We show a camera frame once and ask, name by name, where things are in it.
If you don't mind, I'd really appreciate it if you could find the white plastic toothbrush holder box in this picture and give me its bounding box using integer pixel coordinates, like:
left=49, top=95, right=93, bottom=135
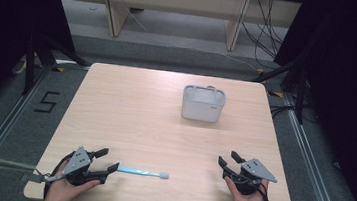
left=180, top=83, right=228, bottom=124

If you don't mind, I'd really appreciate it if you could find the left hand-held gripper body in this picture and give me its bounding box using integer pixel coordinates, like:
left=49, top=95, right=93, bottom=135
left=33, top=141, right=111, bottom=190

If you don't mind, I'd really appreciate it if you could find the bundle of black cables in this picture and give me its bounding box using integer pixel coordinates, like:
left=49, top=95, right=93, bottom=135
left=235, top=0, right=293, bottom=72

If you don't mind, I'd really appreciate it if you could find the person's left hand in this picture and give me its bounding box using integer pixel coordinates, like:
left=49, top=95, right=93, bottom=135
left=42, top=157, right=104, bottom=201

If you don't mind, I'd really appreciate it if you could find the grey tape piece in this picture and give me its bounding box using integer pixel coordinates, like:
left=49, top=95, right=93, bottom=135
left=19, top=171, right=46, bottom=185

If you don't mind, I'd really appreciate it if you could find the thin white floor cable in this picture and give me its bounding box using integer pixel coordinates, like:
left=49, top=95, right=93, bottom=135
left=122, top=8, right=264, bottom=73

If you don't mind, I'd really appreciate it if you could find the black metal stand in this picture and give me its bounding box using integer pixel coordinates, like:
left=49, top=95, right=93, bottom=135
left=246, top=52, right=312, bottom=126
left=20, top=30, right=93, bottom=103

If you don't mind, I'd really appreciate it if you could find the light blue toothbrush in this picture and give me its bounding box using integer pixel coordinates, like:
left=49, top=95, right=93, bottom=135
left=116, top=165, right=171, bottom=181

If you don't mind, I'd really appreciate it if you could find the black floor cable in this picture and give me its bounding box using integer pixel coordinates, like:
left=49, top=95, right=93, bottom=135
left=267, top=102, right=320, bottom=124

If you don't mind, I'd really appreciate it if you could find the black curtain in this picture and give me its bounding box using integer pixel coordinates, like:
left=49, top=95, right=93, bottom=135
left=257, top=0, right=357, bottom=201
left=0, top=0, right=82, bottom=137

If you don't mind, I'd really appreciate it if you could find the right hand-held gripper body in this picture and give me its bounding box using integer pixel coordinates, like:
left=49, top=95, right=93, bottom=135
left=221, top=154, right=281, bottom=199

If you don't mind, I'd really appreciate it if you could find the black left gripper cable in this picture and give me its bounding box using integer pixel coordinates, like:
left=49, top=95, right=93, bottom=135
left=42, top=148, right=77, bottom=201

